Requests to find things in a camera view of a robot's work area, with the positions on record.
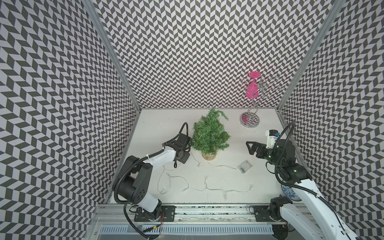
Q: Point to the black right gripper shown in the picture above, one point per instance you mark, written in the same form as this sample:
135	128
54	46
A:
261	147

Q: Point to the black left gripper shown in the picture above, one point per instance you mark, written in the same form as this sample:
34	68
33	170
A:
183	160

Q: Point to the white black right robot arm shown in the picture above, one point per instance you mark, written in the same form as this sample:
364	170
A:
303	186

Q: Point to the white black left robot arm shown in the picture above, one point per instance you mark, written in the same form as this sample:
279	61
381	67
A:
132	183

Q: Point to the small green christmas tree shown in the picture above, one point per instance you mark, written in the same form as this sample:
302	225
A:
210	135

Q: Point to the clear battery box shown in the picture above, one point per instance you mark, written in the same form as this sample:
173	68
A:
244	166

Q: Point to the blue white patterned plate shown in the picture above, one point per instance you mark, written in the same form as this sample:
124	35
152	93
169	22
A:
289	193

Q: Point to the pink plastic wine glass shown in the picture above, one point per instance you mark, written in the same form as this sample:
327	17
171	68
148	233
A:
253	89

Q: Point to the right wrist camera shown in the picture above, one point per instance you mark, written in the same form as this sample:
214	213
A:
272	136

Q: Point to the chrome wire glass rack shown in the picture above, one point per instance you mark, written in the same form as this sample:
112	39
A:
250	119

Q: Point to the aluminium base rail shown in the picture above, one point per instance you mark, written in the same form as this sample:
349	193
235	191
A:
219	220

